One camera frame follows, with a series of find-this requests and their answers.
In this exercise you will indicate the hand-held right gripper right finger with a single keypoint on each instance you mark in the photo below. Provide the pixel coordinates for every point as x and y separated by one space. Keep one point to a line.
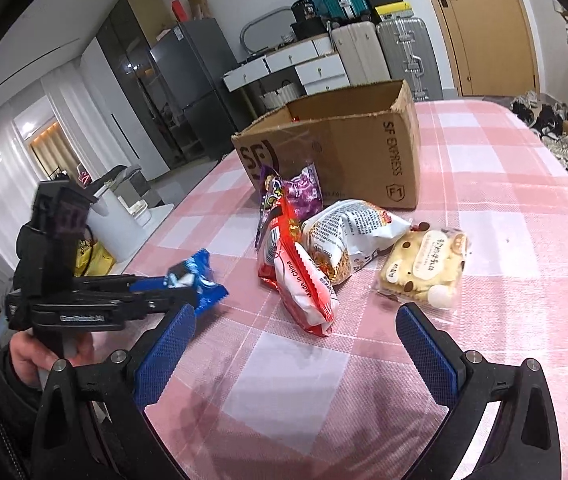
426 350

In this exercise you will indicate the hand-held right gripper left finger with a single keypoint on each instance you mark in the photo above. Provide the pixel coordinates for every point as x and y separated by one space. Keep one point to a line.
163 355

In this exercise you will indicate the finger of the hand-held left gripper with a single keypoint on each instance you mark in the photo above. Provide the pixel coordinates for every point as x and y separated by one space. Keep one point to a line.
173 301
143 286

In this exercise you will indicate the blue cookie packet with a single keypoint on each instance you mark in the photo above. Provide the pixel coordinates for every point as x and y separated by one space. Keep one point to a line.
203 285

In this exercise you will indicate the beige cookie packet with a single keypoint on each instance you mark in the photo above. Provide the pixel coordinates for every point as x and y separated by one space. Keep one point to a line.
419 265

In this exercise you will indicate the white red snack packet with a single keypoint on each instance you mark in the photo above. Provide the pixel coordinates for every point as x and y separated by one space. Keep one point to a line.
309 295

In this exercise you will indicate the red black snack packet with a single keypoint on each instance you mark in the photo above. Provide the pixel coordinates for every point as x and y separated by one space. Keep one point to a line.
289 240

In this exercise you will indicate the white noodle snack bag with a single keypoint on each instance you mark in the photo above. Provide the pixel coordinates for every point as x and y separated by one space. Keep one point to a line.
349 235

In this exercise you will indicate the purple snack bag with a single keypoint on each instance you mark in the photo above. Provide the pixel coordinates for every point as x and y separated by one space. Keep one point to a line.
304 192

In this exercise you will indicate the brown cardboard box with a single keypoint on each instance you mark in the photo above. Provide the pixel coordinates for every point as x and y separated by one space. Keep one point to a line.
354 160

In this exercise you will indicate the person's left forearm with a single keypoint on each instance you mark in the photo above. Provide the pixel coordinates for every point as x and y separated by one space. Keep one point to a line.
8 410

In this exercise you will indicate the person's left hand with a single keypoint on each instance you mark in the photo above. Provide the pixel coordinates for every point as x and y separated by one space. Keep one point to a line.
23 355

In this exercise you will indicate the yellow plastic bag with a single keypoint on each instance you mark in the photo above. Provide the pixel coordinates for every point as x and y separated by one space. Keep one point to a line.
96 260

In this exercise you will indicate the grey lidded bin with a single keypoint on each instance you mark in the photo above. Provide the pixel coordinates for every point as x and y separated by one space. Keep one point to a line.
128 180

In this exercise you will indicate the pink checked tablecloth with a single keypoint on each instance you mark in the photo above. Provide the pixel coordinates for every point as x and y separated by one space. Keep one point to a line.
514 260

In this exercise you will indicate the white wardrobe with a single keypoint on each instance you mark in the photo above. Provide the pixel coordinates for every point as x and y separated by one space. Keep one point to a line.
103 100

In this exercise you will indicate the dark glass cabinet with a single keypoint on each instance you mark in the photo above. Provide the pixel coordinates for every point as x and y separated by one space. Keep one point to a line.
133 85

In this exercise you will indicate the grey refrigerator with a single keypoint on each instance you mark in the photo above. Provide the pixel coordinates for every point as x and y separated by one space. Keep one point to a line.
198 70

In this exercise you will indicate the grey white laundry basket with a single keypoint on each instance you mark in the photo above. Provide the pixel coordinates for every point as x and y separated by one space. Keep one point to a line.
279 95

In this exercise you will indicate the pile of scattered shoes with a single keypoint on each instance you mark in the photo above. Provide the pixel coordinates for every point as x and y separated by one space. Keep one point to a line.
564 150

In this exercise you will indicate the large flat cardboard box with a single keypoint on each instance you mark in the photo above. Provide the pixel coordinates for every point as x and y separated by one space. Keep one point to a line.
148 15

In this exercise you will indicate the white drawer desk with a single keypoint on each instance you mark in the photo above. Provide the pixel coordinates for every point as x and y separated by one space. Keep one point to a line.
324 72

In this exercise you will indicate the red paper bag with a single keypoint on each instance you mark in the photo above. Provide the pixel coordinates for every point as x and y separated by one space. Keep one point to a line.
181 10

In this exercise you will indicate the brown paper bag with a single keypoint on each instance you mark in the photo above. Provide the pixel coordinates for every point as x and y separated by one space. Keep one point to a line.
198 5

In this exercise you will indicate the beige suitcase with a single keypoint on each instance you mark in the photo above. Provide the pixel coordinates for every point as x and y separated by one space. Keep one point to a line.
359 55

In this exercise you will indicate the black storage box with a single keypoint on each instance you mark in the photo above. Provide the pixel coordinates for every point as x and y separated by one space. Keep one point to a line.
309 30

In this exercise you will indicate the silver suitcase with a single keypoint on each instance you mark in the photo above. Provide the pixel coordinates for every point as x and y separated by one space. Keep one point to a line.
404 45

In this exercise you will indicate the black gift bag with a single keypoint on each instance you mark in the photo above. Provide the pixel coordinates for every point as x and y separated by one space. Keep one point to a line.
306 10

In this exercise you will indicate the wooden door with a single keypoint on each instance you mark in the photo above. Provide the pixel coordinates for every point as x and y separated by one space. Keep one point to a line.
489 35

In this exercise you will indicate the yellow black shoe box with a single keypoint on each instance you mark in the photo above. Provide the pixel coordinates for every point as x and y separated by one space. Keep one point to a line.
393 12

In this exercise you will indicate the arched grey frame mirror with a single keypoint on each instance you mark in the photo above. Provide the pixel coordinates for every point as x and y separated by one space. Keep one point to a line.
264 30

